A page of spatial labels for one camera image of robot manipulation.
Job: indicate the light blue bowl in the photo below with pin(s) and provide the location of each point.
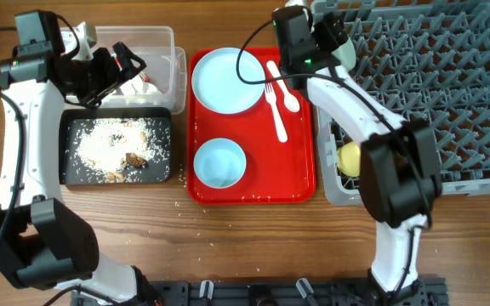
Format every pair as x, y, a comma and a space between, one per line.
220, 163

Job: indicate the grey dishwasher rack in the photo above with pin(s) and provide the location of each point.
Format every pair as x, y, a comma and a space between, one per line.
429, 60

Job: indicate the yellow plastic cup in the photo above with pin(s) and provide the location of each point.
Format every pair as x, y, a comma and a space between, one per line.
349, 159

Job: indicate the white napkin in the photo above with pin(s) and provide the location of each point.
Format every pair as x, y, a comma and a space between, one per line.
137, 86

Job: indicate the mint green bowl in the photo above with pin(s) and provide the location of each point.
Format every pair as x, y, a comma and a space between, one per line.
346, 55

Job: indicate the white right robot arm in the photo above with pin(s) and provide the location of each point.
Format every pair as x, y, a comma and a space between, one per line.
399, 178

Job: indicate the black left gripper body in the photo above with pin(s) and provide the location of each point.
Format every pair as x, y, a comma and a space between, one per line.
91, 74

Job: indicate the white plastic fork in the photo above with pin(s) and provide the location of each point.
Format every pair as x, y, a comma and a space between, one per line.
270, 97

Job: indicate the red snack wrapper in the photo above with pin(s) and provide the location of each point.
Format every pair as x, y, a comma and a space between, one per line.
143, 76

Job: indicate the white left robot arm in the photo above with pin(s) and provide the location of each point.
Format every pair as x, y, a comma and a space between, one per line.
43, 243

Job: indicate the clear plastic waste bin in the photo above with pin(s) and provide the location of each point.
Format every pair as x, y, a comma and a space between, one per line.
165, 65

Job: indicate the black waste tray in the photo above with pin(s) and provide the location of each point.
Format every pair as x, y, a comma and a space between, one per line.
75, 123

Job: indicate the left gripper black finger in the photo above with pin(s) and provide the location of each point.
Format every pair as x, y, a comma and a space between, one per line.
131, 64
98, 85

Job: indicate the leftover rice and food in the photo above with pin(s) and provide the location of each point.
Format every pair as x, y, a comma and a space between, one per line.
114, 146

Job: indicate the light blue plate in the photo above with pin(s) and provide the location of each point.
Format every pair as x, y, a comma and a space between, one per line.
217, 86

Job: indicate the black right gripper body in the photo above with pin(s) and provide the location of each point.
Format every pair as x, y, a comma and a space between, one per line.
327, 36

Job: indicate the red serving tray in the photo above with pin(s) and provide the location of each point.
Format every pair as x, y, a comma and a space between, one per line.
276, 172

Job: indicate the white plastic spoon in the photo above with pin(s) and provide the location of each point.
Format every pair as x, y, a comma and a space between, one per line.
289, 100

